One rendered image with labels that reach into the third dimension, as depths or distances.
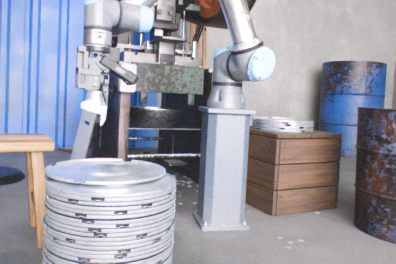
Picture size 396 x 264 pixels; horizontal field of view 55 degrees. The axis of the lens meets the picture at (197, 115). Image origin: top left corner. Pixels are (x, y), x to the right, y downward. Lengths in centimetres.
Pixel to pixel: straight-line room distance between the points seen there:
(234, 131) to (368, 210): 59
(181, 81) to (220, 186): 77
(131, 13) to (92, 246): 62
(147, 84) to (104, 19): 93
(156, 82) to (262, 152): 66
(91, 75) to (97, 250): 46
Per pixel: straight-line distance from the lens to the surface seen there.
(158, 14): 214
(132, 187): 85
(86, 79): 105
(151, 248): 85
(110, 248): 80
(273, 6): 405
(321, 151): 181
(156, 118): 207
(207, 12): 245
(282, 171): 167
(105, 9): 108
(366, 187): 161
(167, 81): 199
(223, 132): 140
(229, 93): 142
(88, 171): 94
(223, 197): 145
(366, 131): 159
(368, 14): 488
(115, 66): 107
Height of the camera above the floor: 49
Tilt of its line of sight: 3 degrees down
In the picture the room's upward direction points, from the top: 3 degrees clockwise
